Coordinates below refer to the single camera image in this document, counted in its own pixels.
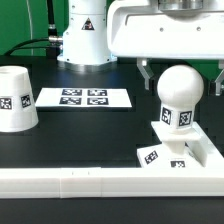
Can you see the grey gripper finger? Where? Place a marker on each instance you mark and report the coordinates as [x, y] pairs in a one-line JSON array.
[[217, 85]]

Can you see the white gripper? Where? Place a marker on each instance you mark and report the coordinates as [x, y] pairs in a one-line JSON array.
[[162, 29]]

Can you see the white lamp bulb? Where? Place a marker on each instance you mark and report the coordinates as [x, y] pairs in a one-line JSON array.
[[179, 88]]

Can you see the white lamp base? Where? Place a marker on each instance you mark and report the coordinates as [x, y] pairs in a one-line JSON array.
[[172, 152]]

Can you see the white lamp shade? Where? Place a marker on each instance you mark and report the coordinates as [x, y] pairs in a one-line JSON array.
[[17, 106]]

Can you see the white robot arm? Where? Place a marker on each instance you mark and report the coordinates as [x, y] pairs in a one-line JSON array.
[[98, 33]]

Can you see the white marker sheet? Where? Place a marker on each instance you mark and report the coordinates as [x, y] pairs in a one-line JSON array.
[[83, 97]]

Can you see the white L-shaped fence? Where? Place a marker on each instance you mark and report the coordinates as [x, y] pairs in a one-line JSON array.
[[207, 180]]

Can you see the black cable connector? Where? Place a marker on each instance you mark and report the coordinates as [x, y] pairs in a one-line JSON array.
[[55, 41]]

